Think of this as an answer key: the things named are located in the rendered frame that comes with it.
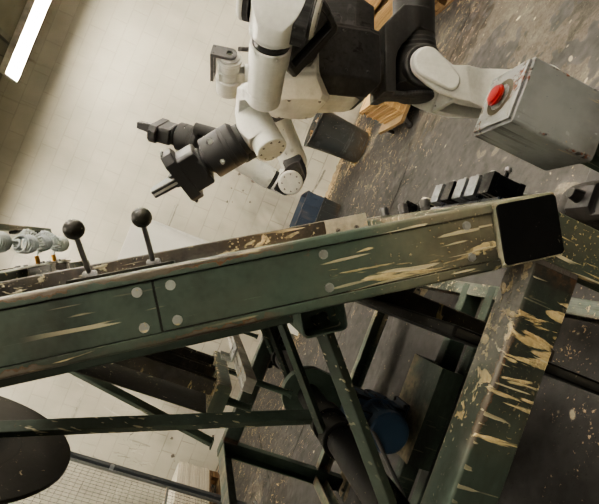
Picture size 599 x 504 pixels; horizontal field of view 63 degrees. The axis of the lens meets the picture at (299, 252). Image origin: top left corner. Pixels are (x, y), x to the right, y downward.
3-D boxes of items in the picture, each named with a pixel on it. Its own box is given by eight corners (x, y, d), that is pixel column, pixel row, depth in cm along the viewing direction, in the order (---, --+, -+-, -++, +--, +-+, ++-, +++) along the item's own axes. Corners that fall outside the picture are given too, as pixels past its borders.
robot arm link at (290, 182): (314, 177, 166) (289, 113, 159) (317, 185, 154) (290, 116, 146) (282, 190, 167) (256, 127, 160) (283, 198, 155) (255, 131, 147)
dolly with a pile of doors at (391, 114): (435, 73, 432) (395, 52, 424) (413, 128, 431) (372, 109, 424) (408, 91, 492) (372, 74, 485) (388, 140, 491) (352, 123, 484)
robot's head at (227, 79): (248, 82, 134) (215, 80, 132) (250, 51, 125) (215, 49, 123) (249, 99, 131) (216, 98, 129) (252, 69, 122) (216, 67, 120)
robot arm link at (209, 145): (160, 165, 94) (212, 133, 93) (158, 145, 102) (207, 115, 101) (197, 211, 102) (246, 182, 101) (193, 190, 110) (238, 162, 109)
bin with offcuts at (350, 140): (376, 124, 563) (325, 100, 551) (360, 165, 563) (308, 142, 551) (363, 132, 614) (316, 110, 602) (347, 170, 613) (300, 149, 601)
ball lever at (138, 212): (165, 271, 96) (149, 211, 89) (145, 275, 95) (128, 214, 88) (164, 261, 99) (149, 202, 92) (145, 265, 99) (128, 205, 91)
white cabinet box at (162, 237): (317, 286, 537) (134, 215, 499) (297, 336, 536) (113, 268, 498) (306, 280, 597) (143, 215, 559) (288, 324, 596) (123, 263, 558)
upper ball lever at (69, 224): (101, 284, 94) (80, 223, 87) (80, 288, 93) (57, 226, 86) (102, 273, 97) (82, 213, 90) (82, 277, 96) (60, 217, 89)
